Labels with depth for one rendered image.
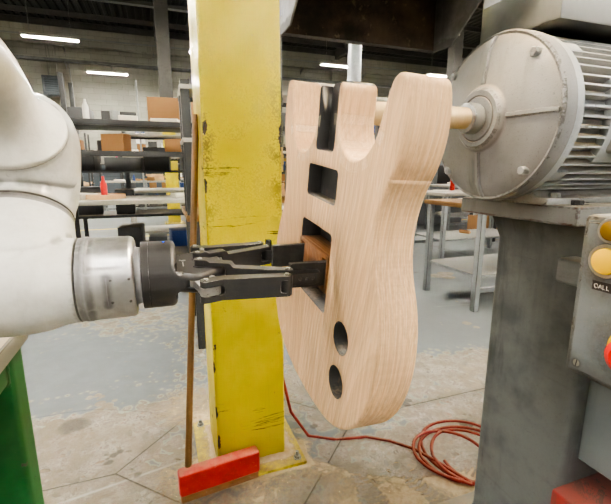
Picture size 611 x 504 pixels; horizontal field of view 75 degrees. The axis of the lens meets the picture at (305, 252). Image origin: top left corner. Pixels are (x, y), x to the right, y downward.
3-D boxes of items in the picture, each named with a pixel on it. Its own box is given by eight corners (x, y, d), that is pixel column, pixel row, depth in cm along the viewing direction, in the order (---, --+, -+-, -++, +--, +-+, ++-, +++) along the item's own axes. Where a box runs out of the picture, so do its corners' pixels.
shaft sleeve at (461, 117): (474, 109, 59) (468, 131, 61) (461, 105, 62) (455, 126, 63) (368, 102, 53) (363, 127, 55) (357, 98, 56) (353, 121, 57)
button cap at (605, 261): (596, 270, 47) (600, 245, 46) (624, 276, 44) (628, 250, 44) (588, 271, 46) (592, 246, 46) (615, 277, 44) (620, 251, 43)
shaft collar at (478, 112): (490, 106, 59) (480, 137, 61) (469, 100, 63) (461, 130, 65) (479, 105, 58) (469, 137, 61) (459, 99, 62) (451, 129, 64)
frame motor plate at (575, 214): (586, 206, 91) (588, 189, 91) (723, 217, 69) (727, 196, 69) (460, 211, 79) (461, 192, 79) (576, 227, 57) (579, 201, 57)
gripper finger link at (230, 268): (196, 256, 46) (192, 259, 44) (293, 261, 46) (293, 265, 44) (197, 287, 47) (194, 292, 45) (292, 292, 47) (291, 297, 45)
